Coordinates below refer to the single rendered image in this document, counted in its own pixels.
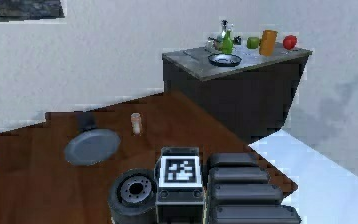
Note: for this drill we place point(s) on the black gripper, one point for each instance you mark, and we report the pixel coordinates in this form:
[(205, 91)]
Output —
[(133, 196)]

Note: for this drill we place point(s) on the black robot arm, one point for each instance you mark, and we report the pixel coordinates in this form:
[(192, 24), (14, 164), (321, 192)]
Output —
[(243, 195)]

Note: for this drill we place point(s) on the brown wooden table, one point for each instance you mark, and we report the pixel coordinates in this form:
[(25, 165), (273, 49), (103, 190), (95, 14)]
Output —
[(70, 186)]

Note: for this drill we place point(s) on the grey frying pan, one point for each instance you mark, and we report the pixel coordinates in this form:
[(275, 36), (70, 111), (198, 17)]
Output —
[(93, 145)]

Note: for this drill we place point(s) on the dark cabinet with grey top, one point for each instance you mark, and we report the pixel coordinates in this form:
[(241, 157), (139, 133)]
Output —
[(240, 93)]

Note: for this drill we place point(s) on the black round pan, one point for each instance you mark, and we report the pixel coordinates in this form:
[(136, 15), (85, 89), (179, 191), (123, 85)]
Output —
[(224, 59)]

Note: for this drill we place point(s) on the green bottle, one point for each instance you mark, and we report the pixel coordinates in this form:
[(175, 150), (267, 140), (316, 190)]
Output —
[(227, 44)]

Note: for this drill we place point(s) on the clear glass bottle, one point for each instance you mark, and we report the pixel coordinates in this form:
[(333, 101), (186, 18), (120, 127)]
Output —
[(224, 29)]

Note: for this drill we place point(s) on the green apple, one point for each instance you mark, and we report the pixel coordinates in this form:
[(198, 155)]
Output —
[(253, 42)]

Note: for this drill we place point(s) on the orange box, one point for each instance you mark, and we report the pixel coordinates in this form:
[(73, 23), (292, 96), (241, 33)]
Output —
[(268, 42)]

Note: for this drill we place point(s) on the dark framed picture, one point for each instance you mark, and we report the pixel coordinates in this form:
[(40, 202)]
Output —
[(23, 9)]

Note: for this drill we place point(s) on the red tomato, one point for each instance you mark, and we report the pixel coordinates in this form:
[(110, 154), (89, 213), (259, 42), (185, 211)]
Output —
[(289, 42)]

